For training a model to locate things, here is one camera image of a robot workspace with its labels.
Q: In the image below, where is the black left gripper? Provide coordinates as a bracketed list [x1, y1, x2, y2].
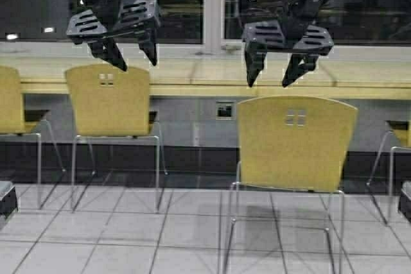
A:
[66, 0, 161, 71]

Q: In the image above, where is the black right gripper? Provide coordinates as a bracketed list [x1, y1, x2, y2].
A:
[241, 21, 334, 88]

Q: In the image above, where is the yellow wooden chair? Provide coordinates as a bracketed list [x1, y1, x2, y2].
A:
[365, 120, 410, 226]
[65, 64, 165, 209]
[1, 65, 66, 209]
[222, 95, 358, 273]

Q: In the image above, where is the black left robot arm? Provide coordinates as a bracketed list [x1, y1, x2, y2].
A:
[66, 0, 161, 71]

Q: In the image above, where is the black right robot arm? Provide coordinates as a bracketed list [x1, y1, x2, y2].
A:
[157, 0, 334, 87]

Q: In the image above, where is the long wooden counter table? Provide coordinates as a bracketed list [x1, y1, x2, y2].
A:
[0, 52, 411, 100]

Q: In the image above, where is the dark glass window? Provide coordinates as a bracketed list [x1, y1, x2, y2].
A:
[0, 0, 411, 46]

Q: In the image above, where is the left base corner block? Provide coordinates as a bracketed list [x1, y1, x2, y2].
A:
[1, 180, 19, 219]

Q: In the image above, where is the base corner block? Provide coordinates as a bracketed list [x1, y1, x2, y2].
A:
[1, 180, 19, 219]
[398, 181, 411, 222]

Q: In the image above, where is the right base corner block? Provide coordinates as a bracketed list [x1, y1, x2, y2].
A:
[398, 181, 411, 222]

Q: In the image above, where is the wall power outlet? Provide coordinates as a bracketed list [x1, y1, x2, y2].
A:
[216, 101, 234, 120]

